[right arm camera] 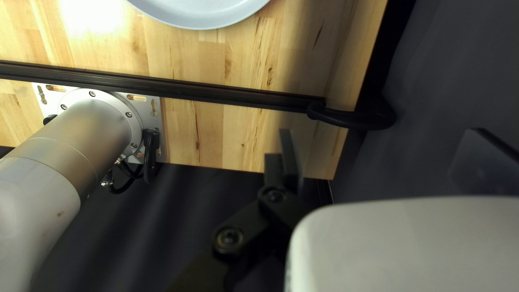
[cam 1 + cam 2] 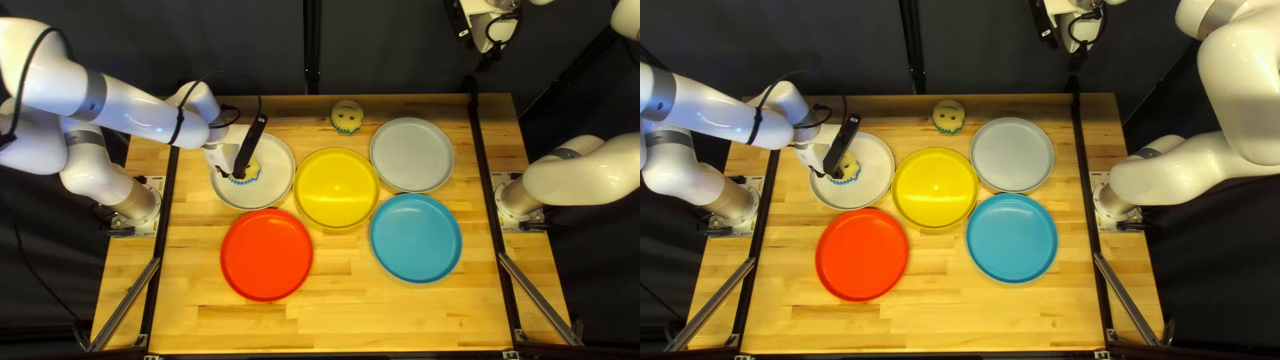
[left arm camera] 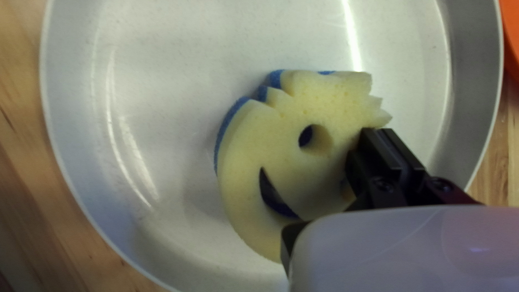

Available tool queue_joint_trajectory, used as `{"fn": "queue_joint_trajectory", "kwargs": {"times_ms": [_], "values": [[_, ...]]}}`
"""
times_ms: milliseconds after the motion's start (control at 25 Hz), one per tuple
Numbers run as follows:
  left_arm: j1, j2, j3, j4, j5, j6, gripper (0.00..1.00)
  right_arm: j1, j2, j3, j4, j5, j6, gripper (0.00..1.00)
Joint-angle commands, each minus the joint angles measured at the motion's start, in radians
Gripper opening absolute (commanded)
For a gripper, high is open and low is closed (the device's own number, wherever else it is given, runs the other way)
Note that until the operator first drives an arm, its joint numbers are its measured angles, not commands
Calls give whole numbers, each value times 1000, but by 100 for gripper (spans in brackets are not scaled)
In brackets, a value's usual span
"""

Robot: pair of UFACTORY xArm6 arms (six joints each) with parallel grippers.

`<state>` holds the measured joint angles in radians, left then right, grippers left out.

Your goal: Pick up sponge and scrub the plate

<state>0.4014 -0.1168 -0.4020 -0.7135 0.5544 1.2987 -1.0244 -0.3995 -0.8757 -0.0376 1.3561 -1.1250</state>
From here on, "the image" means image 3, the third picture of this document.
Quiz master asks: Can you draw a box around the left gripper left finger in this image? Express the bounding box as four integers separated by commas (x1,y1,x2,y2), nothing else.
281,128,408,276

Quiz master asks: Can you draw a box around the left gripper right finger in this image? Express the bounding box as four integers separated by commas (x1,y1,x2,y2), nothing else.
383,129,481,206

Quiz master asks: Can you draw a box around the yellow sponge blue backing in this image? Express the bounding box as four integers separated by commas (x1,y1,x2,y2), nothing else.
214,70,393,263

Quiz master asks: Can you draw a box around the orange round plate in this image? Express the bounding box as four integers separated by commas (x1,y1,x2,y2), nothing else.
498,0,519,82

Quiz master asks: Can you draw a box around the grey round plate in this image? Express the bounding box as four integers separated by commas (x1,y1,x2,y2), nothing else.
39,0,504,292

